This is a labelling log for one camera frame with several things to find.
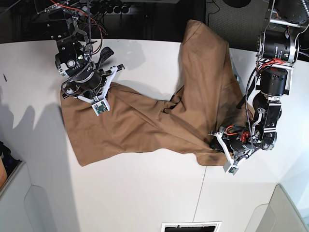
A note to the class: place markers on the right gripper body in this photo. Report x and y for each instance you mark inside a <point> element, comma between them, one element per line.
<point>91,86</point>

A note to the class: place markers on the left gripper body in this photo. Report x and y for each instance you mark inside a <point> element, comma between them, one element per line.
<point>236,143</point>

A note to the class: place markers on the brown t-shirt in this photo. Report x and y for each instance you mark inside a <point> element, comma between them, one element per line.
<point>136,123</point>

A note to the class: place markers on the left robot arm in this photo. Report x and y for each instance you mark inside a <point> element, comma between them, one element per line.
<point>278,49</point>

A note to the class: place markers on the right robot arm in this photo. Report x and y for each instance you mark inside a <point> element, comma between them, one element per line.
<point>70,24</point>

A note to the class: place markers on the white bin right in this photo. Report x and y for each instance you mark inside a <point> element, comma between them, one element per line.
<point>279,215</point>

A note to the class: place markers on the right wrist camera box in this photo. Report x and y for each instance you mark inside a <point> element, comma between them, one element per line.
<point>100,106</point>

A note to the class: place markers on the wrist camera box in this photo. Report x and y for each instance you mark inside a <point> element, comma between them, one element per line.
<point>230,168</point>
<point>100,106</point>

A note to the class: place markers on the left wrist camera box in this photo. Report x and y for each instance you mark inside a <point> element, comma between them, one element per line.
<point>230,168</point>

